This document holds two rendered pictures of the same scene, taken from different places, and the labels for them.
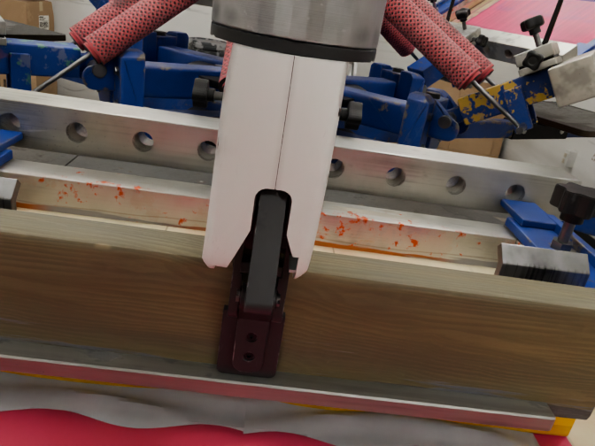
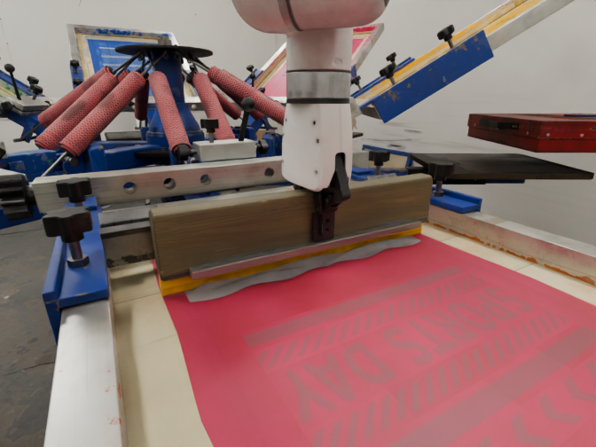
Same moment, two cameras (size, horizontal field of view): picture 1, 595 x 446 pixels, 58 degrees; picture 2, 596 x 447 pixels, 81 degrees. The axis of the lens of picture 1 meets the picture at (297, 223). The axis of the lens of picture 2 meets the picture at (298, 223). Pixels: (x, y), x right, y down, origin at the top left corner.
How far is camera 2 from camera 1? 0.26 m
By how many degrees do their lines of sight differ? 23
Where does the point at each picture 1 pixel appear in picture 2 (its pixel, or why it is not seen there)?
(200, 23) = not seen: hidden behind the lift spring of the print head
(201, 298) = (302, 213)
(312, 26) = (340, 92)
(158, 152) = (179, 187)
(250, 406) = (322, 258)
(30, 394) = (239, 282)
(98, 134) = (143, 185)
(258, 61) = (329, 107)
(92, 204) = not seen: hidden behind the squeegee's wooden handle
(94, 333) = (263, 243)
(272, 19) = (327, 92)
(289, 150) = (343, 137)
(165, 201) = not seen: hidden behind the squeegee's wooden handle
